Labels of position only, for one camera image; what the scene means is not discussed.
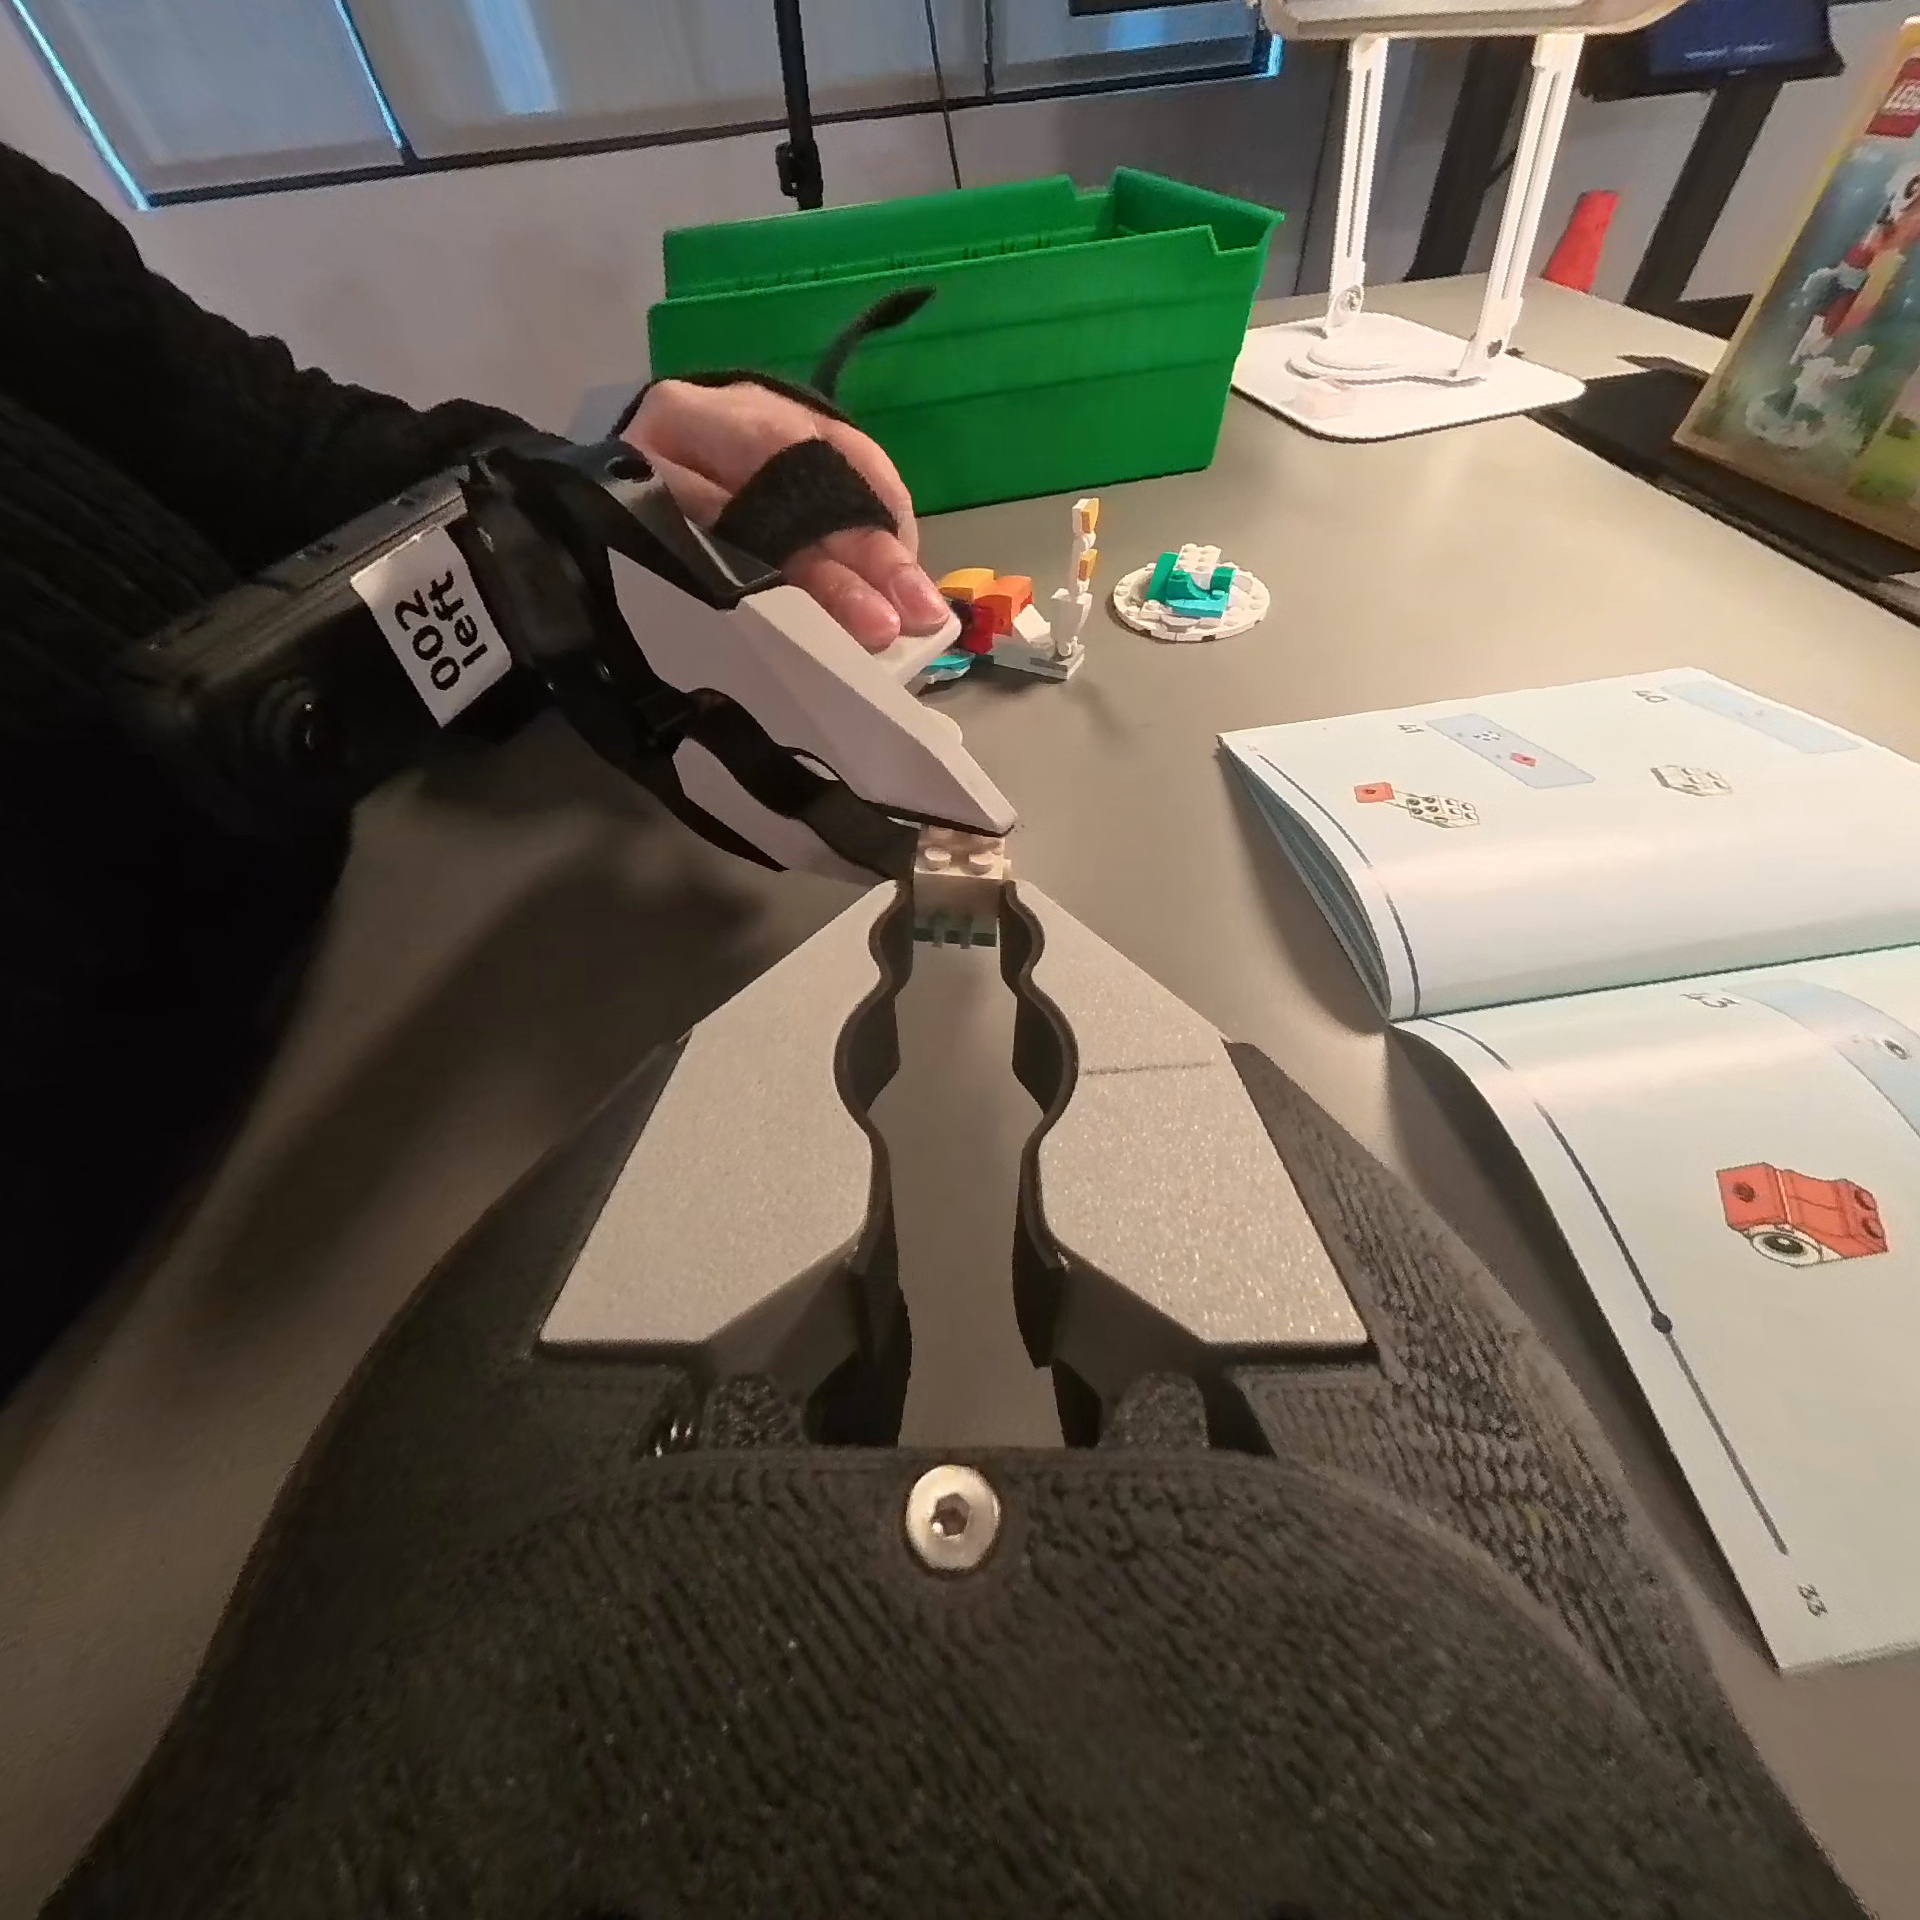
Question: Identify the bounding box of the red cone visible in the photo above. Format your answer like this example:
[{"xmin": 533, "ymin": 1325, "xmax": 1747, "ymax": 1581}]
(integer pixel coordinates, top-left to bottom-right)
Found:
[{"xmin": 1543, "ymin": 189, "xmax": 1622, "ymax": 297}]

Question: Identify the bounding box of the person's left hand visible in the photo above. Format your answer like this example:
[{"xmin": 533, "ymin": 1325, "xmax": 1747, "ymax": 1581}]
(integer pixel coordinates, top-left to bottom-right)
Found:
[{"xmin": 615, "ymin": 376, "xmax": 965, "ymax": 650}]

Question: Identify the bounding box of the lego instruction booklet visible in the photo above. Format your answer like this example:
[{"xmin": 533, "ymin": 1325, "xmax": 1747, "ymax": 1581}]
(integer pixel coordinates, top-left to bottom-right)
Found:
[{"xmin": 1217, "ymin": 665, "xmax": 1920, "ymax": 1675}]

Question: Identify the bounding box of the round white lego plate model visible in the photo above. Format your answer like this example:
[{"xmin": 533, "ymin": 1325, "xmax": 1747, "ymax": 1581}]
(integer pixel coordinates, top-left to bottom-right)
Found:
[{"xmin": 1111, "ymin": 543, "xmax": 1277, "ymax": 645}]

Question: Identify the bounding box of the white tablet stand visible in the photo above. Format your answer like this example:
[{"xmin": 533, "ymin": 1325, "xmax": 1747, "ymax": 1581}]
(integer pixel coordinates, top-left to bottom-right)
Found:
[{"xmin": 1229, "ymin": 31, "xmax": 1594, "ymax": 441}]

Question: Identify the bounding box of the lego set box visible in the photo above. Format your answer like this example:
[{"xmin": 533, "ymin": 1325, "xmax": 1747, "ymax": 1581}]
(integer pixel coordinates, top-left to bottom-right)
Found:
[{"xmin": 1670, "ymin": 24, "xmax": 1920, "ymax": 551}]

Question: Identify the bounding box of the white orange lego stalk model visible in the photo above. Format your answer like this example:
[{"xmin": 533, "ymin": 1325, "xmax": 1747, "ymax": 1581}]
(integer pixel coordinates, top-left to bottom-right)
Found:
[{"xmin": 1034, "ymin": 496, "xmax": 1107, "ymax": 685}]

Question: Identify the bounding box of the green plastic bin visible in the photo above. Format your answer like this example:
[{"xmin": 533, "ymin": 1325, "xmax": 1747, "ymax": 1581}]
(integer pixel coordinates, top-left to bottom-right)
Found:
[{"xmin": 646, "ymin": 168, "xmax": 1287, "ymax": 521}]

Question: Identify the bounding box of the window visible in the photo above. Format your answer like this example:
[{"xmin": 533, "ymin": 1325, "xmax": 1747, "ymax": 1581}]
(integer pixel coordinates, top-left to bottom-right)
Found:
[{"xmin": 23, "ymin": 0, "xmax": 1289, "ymax": 209}]

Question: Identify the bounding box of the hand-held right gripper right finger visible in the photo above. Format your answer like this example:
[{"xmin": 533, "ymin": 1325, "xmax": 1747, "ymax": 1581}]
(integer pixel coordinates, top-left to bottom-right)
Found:
[{"xmin": 999, "ymin": 880, "xmax": 1371, "ymax": 1423}]

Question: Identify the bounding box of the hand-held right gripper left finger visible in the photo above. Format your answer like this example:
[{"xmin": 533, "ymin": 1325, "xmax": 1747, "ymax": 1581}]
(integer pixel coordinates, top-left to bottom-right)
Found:
[{"xmin": 537, "ymin": 880, "xmax": 919, "ymax": 1410}]

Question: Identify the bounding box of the small white lego brick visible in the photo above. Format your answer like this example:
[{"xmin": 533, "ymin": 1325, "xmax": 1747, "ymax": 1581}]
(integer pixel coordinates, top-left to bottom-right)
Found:
[{"xmin": 909, "ymin": 821, "xmax": 1031, "ymax": 951}]

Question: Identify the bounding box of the black monitor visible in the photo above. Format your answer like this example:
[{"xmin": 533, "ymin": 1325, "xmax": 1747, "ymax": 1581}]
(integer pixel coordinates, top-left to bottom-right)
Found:
[{"xmin": 1587, "ymin": 0, "xmax": 1844, "ymax": 105}]

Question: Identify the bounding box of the colourful lego fish model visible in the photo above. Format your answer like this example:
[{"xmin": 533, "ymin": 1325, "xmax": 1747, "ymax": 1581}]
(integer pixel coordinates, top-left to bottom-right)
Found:
[{"xmin": 906, "ymin": 565, "xmax": 1055, "ymax": 698}]

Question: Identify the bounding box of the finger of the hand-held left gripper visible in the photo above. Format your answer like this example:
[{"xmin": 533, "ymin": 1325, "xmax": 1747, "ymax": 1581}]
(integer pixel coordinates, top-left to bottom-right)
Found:
[
  {"xmin": 667, "ymin": 705, "xmax": 921, "ymax": 876},
  {"xmin": 599, "ymin": 544, "xmax": 1025, "ymax": 841}
]

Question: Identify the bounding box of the black table leg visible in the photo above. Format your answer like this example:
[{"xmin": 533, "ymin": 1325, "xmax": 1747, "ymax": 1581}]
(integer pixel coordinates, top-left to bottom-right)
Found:
[
  {"xmin": 1628, "ymin": 67, "xmax": 1794, "ymax": 308},
  {"xmin": 1411, "ymin": 37, "xmax": 1517, "ymax": 279}
]

